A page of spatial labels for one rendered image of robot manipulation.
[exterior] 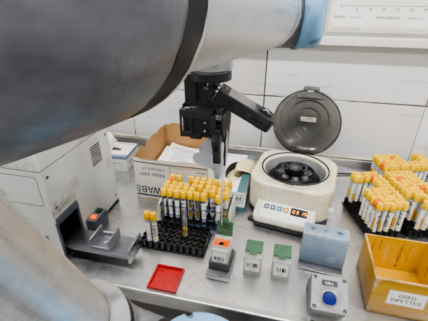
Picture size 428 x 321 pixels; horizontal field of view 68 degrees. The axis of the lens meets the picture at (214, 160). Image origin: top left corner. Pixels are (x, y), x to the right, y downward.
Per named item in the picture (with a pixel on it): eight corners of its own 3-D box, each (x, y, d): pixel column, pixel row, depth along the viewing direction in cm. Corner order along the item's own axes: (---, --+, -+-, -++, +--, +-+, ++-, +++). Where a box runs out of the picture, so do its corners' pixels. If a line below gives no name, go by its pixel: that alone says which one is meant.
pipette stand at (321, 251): (297, 267, 77) (302, 236, 72) (300, 248, 82) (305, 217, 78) (341, 278, 74) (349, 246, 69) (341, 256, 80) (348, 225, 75)
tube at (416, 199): (409, 228, 88) (421, 196, 83) (402, 225, 89) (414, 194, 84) (411, 225, 89) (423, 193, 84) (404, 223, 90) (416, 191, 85)
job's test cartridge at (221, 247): (211, 267, 75) (211, 247, 72) (216, 253, 79) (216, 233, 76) (227, 271, 74) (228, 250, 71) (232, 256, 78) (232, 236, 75)
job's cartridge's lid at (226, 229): (216, 217, 74) (217, 216, 75) (216, 234, 76) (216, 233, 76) (233, 220, 73) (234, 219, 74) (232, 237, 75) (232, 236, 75)
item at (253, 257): (242, 273, 75) (244, 252, 72) (245, 258, 79) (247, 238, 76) (260, 276, 74) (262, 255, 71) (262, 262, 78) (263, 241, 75)
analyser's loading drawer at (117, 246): (55, 249, 79) (49, 234, 77) (71, 232, 85) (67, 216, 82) (130, 263, 75) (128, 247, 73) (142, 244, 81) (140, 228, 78)
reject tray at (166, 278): (146, 288, 71) (146, 285, 71) (158, 265, 77) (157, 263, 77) (175, 293, 70) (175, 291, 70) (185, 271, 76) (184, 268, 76)
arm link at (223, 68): (237, 42, 55) (227, 49, 48) (236, 69, 58) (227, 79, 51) (196, 41, 57) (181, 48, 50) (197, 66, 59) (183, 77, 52)
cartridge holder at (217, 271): (205, 278, 74) (205, 266, 72) (215, 250, 82) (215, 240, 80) (228, 283, 73) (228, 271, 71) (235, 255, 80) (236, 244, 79)
